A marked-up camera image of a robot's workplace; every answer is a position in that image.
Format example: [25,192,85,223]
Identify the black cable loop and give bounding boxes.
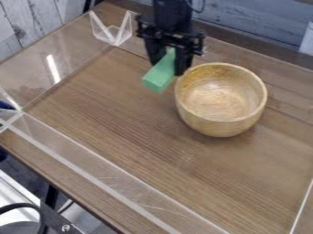
[0,202,47,234]

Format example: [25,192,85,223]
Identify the green rectangular block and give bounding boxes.
[142,48,177,93]

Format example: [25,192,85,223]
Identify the clear acrylic corner bracket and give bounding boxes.
[90,11,134,47]

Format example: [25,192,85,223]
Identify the blue object at left edge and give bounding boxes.
[0,101,17,110]

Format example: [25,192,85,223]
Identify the black metal bracket with screw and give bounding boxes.
[38,203,85,234]

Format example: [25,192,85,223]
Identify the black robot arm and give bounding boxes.
[136,0,207,76]

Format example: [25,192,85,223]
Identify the black table leg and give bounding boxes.
[46,186,59,209]

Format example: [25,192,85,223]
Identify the clear acrylic barrier wall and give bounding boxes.
[0,17,313,234]

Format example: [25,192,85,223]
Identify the light wooden bowl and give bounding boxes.
[176,62,268,137]

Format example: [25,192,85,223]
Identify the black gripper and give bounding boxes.
[136,14,207,76]

